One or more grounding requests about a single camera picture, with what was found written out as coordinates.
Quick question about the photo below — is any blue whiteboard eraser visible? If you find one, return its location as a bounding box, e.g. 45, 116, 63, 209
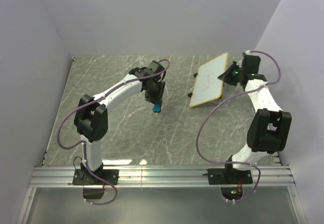
152, 102, 161, 113

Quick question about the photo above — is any orange framed whiteboard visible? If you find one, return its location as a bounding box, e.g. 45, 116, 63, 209
189, 53, 229, 108

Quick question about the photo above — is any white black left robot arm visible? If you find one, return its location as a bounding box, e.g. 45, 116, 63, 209
74, 61, 166, 184

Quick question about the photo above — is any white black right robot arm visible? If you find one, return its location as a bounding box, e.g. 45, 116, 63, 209
218, 62, 292, 184

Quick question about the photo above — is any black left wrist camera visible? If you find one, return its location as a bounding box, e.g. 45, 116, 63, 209
147, 60, 165, 75

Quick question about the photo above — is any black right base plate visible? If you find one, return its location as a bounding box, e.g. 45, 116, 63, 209
203, 168, 253, 185

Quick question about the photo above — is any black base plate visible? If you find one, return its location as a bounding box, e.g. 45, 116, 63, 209
72, 169, 119, 185
203, 168, 253, 185

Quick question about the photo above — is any aluminium front rail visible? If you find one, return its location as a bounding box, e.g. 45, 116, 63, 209
29, 165, 295, 188

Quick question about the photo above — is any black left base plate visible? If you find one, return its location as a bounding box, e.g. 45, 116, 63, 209
72, 169, 119, 185

